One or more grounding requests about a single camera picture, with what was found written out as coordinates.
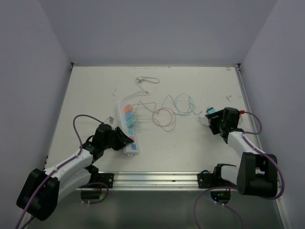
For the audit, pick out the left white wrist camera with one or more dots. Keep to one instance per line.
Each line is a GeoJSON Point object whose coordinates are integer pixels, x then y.
{"type": "Point", "coordinates": [109, 120]}

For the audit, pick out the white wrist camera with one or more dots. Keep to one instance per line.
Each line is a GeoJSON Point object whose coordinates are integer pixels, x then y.
{"type": "Point", "coordinates": [241, 113]}
{"type": "Point", "coordinates": [109, 120]}

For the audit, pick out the blue charger plug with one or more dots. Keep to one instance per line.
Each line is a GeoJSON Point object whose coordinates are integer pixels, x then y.
{"type": "Point", "coordinates": [129, 115]}

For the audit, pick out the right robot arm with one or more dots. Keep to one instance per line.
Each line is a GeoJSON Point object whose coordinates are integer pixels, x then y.
{"type": "Point", "coordinates": [258, 173]}

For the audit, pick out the white power strip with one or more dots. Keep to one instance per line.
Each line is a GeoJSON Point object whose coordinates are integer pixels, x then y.
{"type": "Point", "coordinates": [133, 148]}

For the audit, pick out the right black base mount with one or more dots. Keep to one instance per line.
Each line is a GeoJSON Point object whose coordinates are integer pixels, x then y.
{"type": "Point", "coordinates": [205, 179]}

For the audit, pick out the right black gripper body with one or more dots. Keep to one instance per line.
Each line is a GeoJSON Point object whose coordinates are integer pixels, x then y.
{"type": "Point", "coordinates": [222, 124]}

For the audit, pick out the white 80W charger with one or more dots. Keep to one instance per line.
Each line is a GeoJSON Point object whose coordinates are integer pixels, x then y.
{"type": "Point", "coordinates": [204, 120]}

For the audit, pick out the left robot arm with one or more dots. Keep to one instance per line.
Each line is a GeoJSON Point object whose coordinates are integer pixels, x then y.
{"type": "Point", "coordinates": [44, 189]}

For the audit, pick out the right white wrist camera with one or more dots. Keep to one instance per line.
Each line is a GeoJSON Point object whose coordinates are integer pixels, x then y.
{"type": "Point", "coordinates": [241, 113]}

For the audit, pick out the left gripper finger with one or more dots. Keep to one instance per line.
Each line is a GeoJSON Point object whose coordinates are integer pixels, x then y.
{"type": "Point", "coordinates": [122, 136]}
{"type": "Point", "coordinates": [119, 145]}

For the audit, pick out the green charger plug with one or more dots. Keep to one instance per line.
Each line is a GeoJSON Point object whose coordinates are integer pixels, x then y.
{"type": "Point", "coordinates": [130, 123]}

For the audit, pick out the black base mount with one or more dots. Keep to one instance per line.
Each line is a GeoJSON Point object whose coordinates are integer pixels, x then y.
{"type": "Point", "coordinates": [205, 179]}
{"type": "Point", "coordinates": [106, 178]}

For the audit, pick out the orange charger plug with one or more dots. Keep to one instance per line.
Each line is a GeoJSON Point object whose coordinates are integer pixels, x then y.
{"type": "Point", "coordinates": [127, 108]}

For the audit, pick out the teal charger plug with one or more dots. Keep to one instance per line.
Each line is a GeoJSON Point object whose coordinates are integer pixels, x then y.
{"type": "Point", "coordinates": [210, 110]}

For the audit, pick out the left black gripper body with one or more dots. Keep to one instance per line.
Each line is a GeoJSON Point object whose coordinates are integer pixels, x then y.
{"type": "Point", "coordinates": [109, 143]}

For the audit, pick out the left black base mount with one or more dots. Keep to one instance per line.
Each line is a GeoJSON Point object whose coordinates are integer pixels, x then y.
{"type": "Point", "coordinates": [106, 178]}

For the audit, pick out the aluminium rail frame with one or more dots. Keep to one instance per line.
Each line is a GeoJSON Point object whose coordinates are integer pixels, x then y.
{"type": "Point", "coordinates": [127, 181]}

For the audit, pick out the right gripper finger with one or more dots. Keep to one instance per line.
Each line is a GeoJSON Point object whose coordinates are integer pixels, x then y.
{"type": "Point", "coordinates": [216, 116]}
{"type": "Point", "coordinates": [216, 129]}

